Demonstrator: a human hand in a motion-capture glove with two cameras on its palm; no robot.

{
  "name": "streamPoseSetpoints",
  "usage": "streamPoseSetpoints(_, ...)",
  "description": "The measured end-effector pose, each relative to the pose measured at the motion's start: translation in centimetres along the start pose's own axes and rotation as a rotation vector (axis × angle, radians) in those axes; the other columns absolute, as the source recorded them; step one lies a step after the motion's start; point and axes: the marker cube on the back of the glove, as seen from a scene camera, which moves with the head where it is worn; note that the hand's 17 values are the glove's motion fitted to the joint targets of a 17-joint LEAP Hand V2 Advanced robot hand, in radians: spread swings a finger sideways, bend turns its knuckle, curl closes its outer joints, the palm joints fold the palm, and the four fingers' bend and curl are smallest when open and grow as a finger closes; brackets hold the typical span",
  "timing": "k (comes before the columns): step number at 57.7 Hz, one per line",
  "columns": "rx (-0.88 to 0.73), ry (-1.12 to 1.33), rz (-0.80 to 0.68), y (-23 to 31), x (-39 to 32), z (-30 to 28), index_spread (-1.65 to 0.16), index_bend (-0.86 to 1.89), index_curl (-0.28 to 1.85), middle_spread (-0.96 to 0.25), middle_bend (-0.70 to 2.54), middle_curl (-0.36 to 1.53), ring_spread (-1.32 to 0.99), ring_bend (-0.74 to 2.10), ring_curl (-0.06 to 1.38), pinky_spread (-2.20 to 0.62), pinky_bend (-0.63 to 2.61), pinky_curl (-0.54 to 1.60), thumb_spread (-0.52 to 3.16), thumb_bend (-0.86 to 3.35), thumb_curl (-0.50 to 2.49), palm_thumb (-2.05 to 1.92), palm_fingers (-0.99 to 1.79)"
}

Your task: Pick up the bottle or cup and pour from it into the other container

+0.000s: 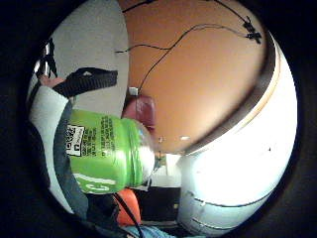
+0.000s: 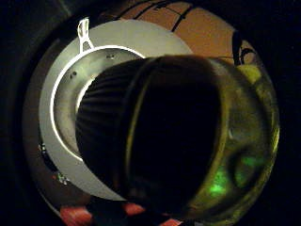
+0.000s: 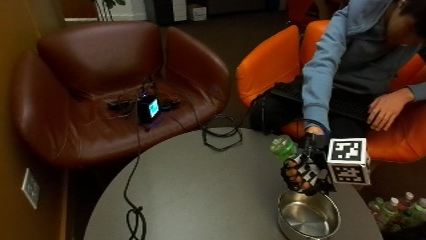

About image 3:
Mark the wall outlet plate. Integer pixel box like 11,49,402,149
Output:
19,167,41,211

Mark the red bottle with white cap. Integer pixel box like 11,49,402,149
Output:
398,191,415,209

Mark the person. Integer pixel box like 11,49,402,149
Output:
247,0,426,136

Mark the green bottle with white cap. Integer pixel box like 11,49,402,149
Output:
367,196,386,214
400,197,426,228
376,197,400,231

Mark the green plastic bottle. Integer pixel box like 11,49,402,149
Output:
268,134,322,195

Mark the steel bowl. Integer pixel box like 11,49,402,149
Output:
276,188,342,240

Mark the white cardboard box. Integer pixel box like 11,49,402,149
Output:
186,3,208,22

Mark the white cabinet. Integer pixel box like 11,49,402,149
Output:
170,0,189,22

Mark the orange armchair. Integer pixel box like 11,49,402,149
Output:
234,19,426,164

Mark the small black device with screen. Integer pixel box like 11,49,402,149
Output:
135,95,162,125

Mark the brown leather armchair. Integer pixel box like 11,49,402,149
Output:
9,20,231,168

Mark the white marker cube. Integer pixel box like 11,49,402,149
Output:
326,137,372,186

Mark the black hexagonal wire frame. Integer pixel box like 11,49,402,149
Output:
201,114,244,152

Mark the long black cable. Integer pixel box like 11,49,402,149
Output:
122,123,149,240

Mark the black keyboard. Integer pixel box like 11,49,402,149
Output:
268,81,379,122

